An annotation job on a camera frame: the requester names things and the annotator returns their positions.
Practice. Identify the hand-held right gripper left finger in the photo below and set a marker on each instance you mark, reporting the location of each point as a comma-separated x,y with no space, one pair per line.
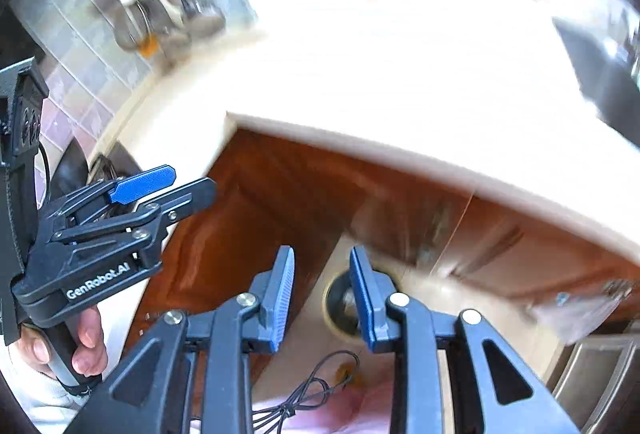
280,301

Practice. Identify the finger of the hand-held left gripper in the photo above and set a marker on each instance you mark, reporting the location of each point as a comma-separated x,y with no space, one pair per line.
142,181
185,196

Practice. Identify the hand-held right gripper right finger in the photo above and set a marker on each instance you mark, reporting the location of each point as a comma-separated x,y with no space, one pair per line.
365,301

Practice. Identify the round dark trash bin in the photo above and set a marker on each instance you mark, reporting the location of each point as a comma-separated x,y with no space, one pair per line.
337,304

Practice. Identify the person's left forearm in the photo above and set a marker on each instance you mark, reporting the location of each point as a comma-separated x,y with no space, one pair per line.
37,396

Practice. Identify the person's left hand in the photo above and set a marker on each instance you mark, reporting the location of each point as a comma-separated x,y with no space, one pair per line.
90,344

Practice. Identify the black gas stove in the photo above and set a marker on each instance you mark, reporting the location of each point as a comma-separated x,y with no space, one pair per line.
70,174

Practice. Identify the wooden cabinet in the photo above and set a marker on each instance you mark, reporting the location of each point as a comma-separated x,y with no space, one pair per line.
300,194

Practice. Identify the pink cloth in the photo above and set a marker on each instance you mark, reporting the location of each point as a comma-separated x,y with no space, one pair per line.
340,409

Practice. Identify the metal skimmer ladle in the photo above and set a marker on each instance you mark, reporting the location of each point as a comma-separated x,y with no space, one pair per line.
130,26

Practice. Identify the clear plastic bag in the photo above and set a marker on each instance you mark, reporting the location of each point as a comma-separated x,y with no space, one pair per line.
575,314

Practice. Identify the grey metal cabinet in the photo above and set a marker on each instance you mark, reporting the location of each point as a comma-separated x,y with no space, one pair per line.
600,379

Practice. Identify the stainless steel sink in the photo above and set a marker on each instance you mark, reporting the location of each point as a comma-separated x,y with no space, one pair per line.
600,64

